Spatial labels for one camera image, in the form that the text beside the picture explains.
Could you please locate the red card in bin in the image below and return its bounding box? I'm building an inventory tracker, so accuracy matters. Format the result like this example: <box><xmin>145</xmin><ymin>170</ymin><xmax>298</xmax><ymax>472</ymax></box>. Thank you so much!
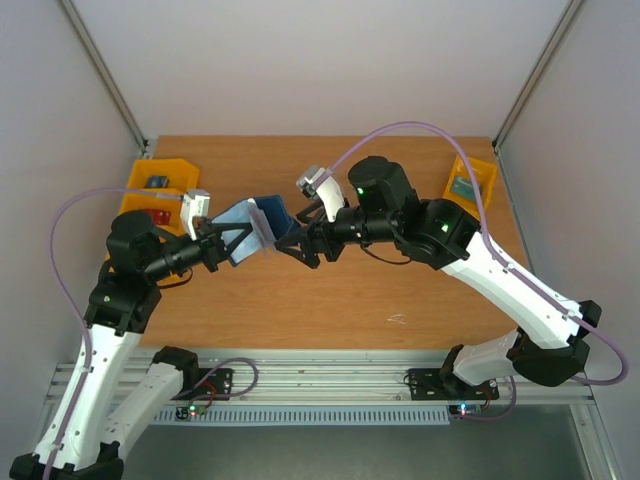
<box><xmin>146</xmin><ymin>209</ymin><xmax>171</xmax><ymax>226</ymax></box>

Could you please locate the yellow bin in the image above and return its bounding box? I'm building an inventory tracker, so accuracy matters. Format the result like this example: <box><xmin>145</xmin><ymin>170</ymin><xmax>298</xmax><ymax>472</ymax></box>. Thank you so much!
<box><xmin>443</xmin><ymin>155</ymin><xmax>498</xmax><ymax>216</ymax></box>
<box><xmin>120</xmin><ymin>189</ymin><xmax>185</xmax><ymax>235</ymax></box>
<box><xmin>127</xmin><ymin>158</ymin><xmax>200</xmax><ymax>193</ymax></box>

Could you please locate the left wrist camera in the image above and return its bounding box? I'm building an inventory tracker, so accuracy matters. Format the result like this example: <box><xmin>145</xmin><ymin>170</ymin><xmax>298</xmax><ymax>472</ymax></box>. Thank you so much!
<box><xmin>180</xmin><ymin>188</ymin><xmax>211</xmax><ymax>240</ymax></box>

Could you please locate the teal card in bin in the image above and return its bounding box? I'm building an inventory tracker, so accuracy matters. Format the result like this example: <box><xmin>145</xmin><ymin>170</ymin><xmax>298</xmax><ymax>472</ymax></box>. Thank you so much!
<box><xmin>448</xmin><ymin>176</ymin><xmax>476</xmax><ymax>201</ymax></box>

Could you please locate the yellow bin right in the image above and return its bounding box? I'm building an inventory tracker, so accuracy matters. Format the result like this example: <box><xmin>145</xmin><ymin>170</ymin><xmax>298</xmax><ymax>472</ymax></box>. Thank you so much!
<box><xmin>443</xmin><ymin>155</ymin><xmax>498</xmax><ymax>216</ymax></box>

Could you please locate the yellow bin middle left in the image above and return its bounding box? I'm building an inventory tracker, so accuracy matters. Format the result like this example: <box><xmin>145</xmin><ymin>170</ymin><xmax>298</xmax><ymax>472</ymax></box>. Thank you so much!
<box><xmin>120</xmin><ymin>189</ymin><xmax>185</xmax><ymax>235</ymax></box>

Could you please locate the grey slotted cable duct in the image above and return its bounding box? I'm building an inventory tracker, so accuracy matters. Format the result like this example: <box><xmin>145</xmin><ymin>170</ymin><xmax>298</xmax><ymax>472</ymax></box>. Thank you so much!
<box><xmin>152</xmin><ymin>405</ymin><xmax>449</xmax><ymax>428</ymax></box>

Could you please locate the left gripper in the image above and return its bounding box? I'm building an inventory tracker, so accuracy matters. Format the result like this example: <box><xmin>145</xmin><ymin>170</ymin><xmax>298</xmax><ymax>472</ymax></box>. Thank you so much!
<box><xmin>145</xmin><ymin>218</ymin><xmax>253</xmax><ymax>281</ymax></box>

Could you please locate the left controller board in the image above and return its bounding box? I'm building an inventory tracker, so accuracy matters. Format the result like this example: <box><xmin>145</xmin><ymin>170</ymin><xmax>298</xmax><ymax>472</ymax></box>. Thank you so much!
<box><xmin>174</xmin><ymin>404</ymin><xmax>207</xmax><ymax>421</ymax></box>

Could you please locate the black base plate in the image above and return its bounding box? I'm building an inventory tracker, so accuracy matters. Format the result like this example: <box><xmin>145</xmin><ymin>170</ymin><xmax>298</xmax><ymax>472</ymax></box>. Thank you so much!
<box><xmin>403</xmin><ymin>368</ymin><xmax>500</xmax><ymax>401</ymax></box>
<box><xmin>173</xmin><ymin>368</ymin><xmax>234</xmax><ymax>401</ymax></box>

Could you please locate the blue card in bin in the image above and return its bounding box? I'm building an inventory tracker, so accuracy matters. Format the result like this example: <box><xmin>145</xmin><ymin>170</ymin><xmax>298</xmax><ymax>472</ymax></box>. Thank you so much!
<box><xmin>144</xmin><ymin>175</ymin><xmax>169</xmax><ymax>189</ymax></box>

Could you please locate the controller board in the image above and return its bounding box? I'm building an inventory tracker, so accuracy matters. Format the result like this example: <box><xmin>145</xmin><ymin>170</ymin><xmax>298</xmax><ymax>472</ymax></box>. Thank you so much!
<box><xmin>449</xmin><ymin>403</ymin><xmax>484</xmax><ymax>417</ymax></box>
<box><xmin>174</xmin><ymin>404</ymin><xmax>207</xmax><ymax>421</ymax></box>

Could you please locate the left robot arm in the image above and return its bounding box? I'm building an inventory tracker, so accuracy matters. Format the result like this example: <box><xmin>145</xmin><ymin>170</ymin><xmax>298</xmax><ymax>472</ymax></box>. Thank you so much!
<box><xmin>9</xmin><ymin>210</ymin><xmax>252</xmax><ymax>479</ymax></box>

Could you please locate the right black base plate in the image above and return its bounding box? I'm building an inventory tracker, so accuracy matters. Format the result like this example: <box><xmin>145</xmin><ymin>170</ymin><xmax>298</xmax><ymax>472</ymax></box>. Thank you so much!
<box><xmin>403</xmin><ymin>368</ymin><xmax>500</xmax><ymax>401</ymax></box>

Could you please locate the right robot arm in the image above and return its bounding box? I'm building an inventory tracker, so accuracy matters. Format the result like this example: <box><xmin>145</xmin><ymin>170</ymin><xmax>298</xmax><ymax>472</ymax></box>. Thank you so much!
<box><xmin>276</xmin><ymin>156</ymin><xmax>601</xmax><ymax>398</ymax></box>

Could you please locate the yellow bin far left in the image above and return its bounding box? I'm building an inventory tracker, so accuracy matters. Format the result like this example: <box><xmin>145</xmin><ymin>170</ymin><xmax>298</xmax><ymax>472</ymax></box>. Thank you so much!
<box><xmin>127</xmin><ymin>158</ymin><xmax>200</xmax><ymax>193</ymax></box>

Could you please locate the right controller board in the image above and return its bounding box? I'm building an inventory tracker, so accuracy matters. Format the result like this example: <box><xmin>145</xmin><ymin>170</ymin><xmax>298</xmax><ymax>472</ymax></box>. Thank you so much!
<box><xmin>449</xmin><ymin>403</ymin><xmax>484</xmax><ymax>417</ymax></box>

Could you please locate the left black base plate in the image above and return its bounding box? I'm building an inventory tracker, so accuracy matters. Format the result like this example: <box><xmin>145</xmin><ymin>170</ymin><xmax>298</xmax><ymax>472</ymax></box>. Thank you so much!
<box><xmin>173</xmin><ymin>368</ymin><xmax>234</xmax><ymax>401</ymax></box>

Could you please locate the blue card holder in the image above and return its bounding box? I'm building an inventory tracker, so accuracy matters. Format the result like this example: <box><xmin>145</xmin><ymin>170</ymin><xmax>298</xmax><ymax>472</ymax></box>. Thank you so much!
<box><xmin>211</xmin><ymin>195</ymin><xmax>301</xmax><ymax>267</ymax></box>

